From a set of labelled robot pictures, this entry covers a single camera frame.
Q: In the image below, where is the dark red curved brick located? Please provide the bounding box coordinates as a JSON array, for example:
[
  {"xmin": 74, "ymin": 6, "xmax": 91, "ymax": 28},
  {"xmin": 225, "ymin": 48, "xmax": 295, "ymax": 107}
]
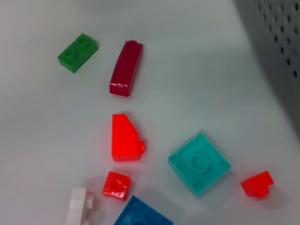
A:
[{"xmin": 109, "ymin": 39, "xmax": 144, "ymax": 97}]

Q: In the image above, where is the teal square plate brick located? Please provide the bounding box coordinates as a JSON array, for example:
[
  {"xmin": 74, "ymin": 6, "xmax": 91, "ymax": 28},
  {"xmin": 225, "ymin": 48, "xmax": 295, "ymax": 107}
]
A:
[{"xmin": 167, "ymin": 133, "xmax": 232, "ymax": 197}]

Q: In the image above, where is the long white brick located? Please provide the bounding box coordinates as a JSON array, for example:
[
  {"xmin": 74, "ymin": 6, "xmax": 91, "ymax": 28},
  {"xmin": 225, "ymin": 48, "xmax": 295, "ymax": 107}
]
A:
[{"xmin": 65, "ymin": 187, "xmax": 97, "ymax": 225}]

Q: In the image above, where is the small red brick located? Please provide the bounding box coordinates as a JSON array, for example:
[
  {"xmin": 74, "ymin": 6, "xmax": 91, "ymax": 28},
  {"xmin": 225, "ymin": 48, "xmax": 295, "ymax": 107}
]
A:
[
  {"xmin": 240, "ymin": 170, "xmax": 275, "ymax": 199},
  {"xmin": 102, "ymin": 171, "xmax": 132, "ymax": 202}
]

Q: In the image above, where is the blue square plate brick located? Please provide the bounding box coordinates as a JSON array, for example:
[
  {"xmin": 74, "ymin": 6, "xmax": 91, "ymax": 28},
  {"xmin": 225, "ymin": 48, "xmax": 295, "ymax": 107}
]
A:
[{"xmin": 113, "ymin": 195, "xmax": 174, "ymax": 225}]

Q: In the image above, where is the bright red slope brick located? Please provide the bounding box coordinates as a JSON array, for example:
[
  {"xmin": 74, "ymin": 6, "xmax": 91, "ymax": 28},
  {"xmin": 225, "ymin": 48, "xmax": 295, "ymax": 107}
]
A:
[{"xmin": 111, "ymin": 113, "xmax": 147, "ymax": 162}]

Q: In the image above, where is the green two-stud brick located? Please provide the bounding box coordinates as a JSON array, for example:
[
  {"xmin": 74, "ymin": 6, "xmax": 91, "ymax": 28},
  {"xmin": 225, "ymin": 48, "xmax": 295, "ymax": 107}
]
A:
[{"xmin": 57, "ymin": 32, "xmax": 99, "ymax": 74}]

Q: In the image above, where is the grey-green perforated storage bin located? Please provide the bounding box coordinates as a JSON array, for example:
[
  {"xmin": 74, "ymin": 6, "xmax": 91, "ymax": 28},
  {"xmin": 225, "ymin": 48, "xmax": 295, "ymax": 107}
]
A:
[{"xmin": 234, "ymin": 0, "xmax": 300, "ymax": 132}]

